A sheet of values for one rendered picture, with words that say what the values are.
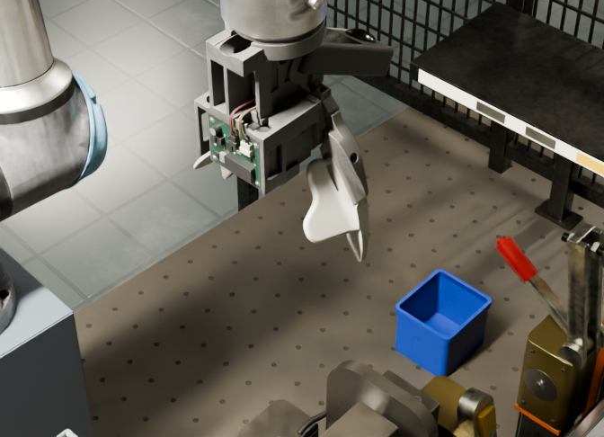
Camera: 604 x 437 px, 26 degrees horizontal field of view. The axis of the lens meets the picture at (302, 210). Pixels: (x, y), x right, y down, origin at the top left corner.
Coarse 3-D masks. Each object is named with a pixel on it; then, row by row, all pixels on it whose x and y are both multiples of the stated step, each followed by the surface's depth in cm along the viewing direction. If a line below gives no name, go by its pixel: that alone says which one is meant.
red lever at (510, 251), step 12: (504, 240) 147; (504, 252) 146; (516, 252) 146; (516, 264) 146; (528, 264) 146; (528, 276) 146; (540, 276) 147; (528, 288) 147; (540, 288) 146; (540, 300) 147; (552, 300) 146; (552, 312) 146; (564, 312) 146; (564, 324) 146; (588, 336) 146; (588, 348) 146
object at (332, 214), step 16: (320, 160) 98; (320, 176) 98; (336, 176) 98; (320, 192) 98; (336, 192) 99; (320, 208) 98; (336, 208) 99; (352, 208) 99; (368, 208) 100; (304, 224) 97; (320, 224) 98; (336, 224) 99; (352, 224) 100; (368, 224) 100; (320, 240) 98; (352, 240) 101; (368, 240) 101
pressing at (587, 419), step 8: (600, 400) 148; (592, 408) 147; (600, 408) 147; (584, 416) 146; (592, 416) 146; (600, 416) 146; (576, 424) 146; (584, 424) 146; (592, 424) 146; (600, 424) 146; (568, 432) 145; (576, 432) 145; (584, 432) 145; (592, 432) 145; (600, 432) 145
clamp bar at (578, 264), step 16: (576, 240) 137; (592, 240) 139; (576, 256) 138; (592, 256) 137; (576, 272) 139; (592, 272) 141; (576, 288) 140; (592, 288) 143; (576, 304) 141; (592, 304) 144; (576, 320) 143; (592, 320) 145; (576, 336) 144; (592, 336) 147
